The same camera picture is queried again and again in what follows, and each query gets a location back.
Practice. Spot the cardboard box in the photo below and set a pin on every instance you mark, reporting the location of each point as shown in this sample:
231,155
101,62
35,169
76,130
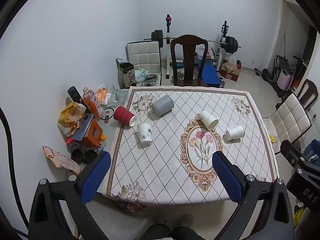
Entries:
231,73

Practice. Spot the clear plastic bag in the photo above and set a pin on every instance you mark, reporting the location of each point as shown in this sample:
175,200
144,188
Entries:
231,59

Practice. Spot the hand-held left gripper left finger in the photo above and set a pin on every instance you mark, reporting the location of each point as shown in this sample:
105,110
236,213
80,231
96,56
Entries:
96,177

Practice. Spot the yellow toy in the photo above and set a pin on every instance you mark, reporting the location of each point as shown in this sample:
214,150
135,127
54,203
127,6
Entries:
273,139

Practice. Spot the white squat rack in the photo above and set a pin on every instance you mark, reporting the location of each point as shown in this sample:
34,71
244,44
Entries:
168,35

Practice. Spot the metal bowls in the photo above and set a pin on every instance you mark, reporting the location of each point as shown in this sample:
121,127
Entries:
150,79

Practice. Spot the pale green cloth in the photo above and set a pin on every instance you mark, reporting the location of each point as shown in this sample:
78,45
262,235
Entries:
142,75

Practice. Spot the person's right leg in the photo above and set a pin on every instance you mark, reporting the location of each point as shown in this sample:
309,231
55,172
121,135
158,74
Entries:
187,233

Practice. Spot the yellow plastic bag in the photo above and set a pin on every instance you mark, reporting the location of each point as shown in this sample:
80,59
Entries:
70,116

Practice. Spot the person's leg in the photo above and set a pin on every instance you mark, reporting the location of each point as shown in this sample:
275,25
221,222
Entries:
187,233
158,232

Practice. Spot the floral printed tablecloth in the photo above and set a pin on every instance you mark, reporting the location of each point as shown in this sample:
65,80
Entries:
162,167

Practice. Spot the dark wooden chair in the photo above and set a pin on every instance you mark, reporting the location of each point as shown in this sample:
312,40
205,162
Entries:
310,90
189,55

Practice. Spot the green carton box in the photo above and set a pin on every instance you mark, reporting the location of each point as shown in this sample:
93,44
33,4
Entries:
127,77

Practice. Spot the orange box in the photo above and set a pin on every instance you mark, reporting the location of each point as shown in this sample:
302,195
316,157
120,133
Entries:
93,135

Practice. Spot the black round lid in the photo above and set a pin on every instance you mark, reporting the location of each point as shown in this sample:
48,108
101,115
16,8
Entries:
77,155
90,157

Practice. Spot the person's left leg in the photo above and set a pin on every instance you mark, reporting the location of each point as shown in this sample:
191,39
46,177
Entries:
158,232

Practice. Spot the white cup with bamboo print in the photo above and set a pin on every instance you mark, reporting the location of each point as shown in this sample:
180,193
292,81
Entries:
144,133

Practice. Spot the white speckled paper cup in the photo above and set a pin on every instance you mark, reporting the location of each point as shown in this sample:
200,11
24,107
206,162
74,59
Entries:
236,132
207,118

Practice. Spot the orange plastic bag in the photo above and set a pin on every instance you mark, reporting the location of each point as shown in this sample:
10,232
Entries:
102,96

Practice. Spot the folded black cart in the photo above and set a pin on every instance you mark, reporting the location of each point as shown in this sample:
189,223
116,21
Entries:
280,66

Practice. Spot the grey cup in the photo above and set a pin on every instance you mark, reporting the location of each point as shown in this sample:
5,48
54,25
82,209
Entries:
162,106

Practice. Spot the orange drink bottle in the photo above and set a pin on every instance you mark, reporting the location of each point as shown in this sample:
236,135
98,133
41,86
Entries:
91,103

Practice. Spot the paper leaflet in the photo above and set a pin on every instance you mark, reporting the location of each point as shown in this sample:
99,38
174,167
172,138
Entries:
61,160

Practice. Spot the pink suitcase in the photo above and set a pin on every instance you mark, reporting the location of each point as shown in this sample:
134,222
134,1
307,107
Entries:
285,80

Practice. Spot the black cylinder flask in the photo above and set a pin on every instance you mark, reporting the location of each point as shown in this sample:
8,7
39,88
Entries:
75,94

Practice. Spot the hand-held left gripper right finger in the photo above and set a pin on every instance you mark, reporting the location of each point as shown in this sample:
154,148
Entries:
226,177

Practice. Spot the black dumbbell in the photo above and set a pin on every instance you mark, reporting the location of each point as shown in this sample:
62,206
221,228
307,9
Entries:
264,74

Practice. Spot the blue bag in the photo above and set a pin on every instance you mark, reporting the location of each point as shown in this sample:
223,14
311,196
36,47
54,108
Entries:
311,151

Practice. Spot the black barbell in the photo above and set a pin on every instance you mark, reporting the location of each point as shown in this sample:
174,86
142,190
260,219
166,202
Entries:
231,44

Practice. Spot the white padded chair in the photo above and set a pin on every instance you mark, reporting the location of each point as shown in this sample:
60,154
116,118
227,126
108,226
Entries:
290,117
143,53

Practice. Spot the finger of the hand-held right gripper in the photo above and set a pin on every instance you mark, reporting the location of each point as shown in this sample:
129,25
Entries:
291,152

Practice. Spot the blue flat box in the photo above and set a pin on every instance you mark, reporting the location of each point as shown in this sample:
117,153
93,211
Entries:
82,127

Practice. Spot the red ribbed paper cup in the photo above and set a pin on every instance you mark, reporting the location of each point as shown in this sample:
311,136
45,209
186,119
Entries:
122,115

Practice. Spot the white printed plastic bag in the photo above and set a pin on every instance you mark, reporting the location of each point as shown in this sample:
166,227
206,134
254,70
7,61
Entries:
202,51

